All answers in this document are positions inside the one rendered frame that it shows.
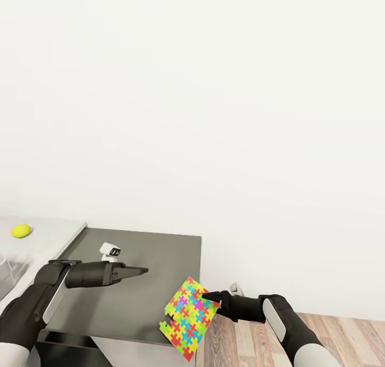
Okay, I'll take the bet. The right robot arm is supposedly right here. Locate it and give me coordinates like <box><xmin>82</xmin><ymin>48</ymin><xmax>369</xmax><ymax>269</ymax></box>
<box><xmin>202</xmin><ymin>282</ymin><xmax>342</xmax><ymax>367</ymax></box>

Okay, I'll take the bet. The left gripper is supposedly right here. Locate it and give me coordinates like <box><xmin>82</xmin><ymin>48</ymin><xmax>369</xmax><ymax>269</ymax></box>
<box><xmin>82</xmin><ymin>261</ymin><xmax>149</xmax><ymax>288</ymax></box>

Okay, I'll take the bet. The jigsaw puzzle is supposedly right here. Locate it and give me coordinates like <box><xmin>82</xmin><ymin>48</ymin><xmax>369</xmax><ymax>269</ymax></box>
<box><xmin>159</xmin><ymin>277</ymin><xmax>221</xmax><ymax>363</ymax></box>

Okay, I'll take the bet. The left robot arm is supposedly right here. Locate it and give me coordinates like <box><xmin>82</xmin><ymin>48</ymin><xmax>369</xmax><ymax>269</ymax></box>
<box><xmin>0</xmin><ymin>242</ymin><xmax>149</xmax><ymax>367</ymax></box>

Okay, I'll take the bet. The tennis ball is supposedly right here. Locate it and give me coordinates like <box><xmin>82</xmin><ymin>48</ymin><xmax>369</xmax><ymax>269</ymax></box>
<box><xmin>11</xmin><ymin>224</ymin><xmax>31</xmax><ymax>238</ymax></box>

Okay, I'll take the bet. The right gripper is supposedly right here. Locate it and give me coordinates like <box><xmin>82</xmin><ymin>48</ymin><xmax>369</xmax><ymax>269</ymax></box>
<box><xmin>202</xmin><ymin>290</ymin><xmax>251</xmax><ymax>323</ymax></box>

